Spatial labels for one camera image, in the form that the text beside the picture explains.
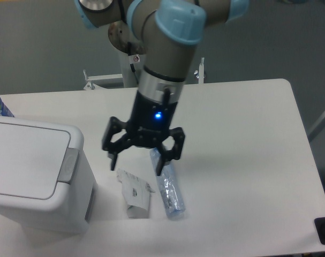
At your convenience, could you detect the white pedestal base frame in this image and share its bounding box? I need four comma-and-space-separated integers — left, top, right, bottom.
83, 57, 207, 90

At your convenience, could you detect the white push-lid trash can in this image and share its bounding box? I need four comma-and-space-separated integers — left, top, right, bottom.
0, 116, 97, 233

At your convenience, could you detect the crumpled white paper carton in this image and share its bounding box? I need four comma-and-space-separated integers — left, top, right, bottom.
116, 169, 155, 219

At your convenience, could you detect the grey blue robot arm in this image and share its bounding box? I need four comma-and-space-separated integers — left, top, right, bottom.
75, 1, 249, 175

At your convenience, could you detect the clear crushed plastic bottle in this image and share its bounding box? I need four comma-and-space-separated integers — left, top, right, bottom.
149, 148, 186, 221

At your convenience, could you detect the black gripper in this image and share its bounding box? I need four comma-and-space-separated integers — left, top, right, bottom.
102, 92, 186, 177

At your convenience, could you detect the black pedestal cable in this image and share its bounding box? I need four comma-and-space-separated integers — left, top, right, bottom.
126, 41, 140, 84

